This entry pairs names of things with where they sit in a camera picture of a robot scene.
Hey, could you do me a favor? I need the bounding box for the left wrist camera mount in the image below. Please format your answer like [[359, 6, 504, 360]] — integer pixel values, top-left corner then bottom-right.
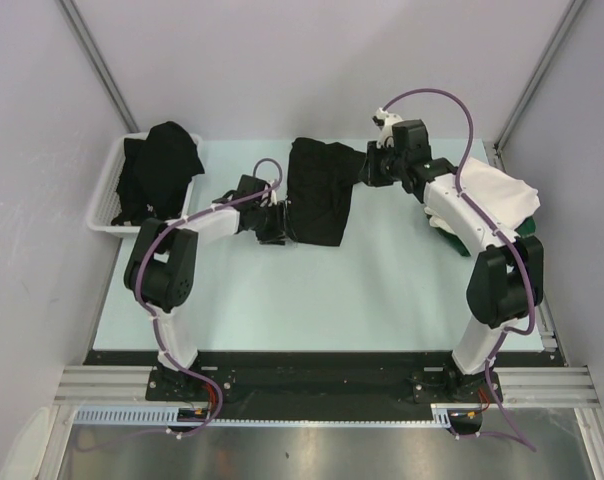
[[258, 190, 278, 207]]

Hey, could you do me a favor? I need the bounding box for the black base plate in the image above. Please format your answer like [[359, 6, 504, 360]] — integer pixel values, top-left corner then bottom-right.
[[84, 349, 506, 434]]

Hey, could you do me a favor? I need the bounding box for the black clothes pile in basket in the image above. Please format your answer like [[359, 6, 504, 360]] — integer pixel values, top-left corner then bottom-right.
[[111, 121, 205, 226]]

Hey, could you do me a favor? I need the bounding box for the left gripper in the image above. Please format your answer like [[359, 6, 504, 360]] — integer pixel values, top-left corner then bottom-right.
[[251, 200, 296, 246]]

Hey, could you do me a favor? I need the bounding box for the grey slotted cable duct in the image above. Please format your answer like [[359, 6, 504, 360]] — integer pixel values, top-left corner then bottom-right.
[[75, 406, 179, 425]]

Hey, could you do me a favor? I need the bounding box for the aluminium frame rail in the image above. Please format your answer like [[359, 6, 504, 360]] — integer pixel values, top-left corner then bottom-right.
[[54, 364, 153, 406]]

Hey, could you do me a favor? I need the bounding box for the black t-shirt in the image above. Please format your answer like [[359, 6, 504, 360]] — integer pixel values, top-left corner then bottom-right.
[[286, 137, 365, 247]]

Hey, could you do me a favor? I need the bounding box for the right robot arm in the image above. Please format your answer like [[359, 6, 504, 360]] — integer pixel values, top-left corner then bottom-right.
[[359, 111, 544, 401]]

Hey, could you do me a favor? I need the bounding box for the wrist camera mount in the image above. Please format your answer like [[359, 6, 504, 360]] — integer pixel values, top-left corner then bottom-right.
[[372, 108, 403, 149], [258, 190, 278, 207]]

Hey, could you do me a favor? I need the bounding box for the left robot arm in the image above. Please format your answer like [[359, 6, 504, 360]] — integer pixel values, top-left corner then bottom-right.
[[123, 175, 287, 400]]

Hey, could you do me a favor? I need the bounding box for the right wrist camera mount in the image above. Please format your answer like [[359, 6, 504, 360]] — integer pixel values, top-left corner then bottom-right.
[[372, 108, 403, 149]]

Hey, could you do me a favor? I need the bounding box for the white plastic laundry basket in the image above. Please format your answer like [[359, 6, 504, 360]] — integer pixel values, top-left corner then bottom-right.
[[86, 132, 201, 237]]

